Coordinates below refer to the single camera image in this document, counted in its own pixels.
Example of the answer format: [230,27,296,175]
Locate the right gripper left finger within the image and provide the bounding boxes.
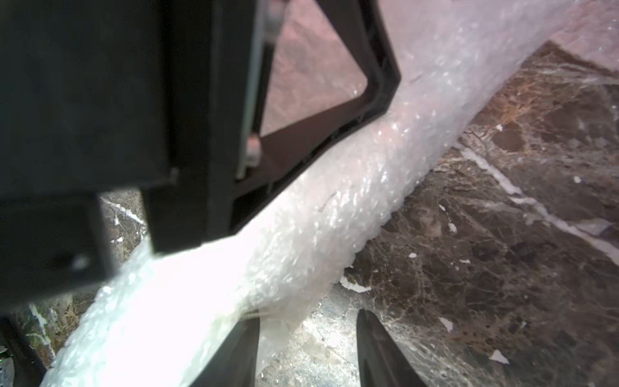
[190,317,260,387]

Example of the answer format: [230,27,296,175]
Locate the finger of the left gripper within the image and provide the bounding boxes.
[142,1,401,253]

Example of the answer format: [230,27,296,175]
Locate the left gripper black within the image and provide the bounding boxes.
[1,1,170,310]

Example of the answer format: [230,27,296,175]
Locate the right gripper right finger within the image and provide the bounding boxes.
[356,309,427,387]

